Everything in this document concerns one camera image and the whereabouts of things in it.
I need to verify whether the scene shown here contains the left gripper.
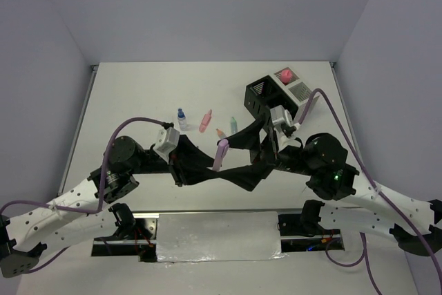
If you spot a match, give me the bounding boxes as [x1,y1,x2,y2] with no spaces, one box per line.
[128,133,221,187]

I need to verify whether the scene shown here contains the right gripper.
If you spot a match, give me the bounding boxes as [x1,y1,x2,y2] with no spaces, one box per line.
[214,113,315,190]

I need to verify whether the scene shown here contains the purple highlighter pen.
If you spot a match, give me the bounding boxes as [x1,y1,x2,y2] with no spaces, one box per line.
[212,139,229,171]

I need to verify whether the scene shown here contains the orange frosted marker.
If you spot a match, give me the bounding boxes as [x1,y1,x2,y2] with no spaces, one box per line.
[216,129,227,140]

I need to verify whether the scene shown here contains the pink capped colourful tube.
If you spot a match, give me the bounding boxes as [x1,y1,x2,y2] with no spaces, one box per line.
[279,68,294,85]

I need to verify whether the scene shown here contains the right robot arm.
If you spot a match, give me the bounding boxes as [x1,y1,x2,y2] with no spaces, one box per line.
[212,118,441,256]

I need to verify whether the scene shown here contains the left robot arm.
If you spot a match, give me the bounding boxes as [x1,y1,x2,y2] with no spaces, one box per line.
[1,135,214,278]

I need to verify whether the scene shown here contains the green highlighter pen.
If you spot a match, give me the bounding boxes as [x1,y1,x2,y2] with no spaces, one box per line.
[230,117,238,135]

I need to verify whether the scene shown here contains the blue spray bottle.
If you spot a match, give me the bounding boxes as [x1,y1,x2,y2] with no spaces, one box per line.
[177,108,188,131]

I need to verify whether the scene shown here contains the pink highlighter pen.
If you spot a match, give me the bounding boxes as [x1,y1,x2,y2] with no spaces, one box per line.
[198,109,212,133]

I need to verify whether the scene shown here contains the black organizer container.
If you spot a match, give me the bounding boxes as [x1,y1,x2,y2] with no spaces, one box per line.
[244,75,298,132]

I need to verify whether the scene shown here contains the white organizer container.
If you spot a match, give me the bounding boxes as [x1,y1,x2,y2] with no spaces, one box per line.
[271,67,313,122]

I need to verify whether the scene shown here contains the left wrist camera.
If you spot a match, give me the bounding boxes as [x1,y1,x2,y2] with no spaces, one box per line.
[153,127,180,163]

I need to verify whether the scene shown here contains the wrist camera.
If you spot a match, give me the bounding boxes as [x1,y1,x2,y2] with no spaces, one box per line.
[270,105,300,145]
[153,127,180,163]

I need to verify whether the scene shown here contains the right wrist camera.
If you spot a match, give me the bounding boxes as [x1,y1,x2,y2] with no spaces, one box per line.
[270,105,300,145]

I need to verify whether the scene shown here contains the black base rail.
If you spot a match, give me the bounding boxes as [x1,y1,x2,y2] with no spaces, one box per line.
[91,210,345,263]

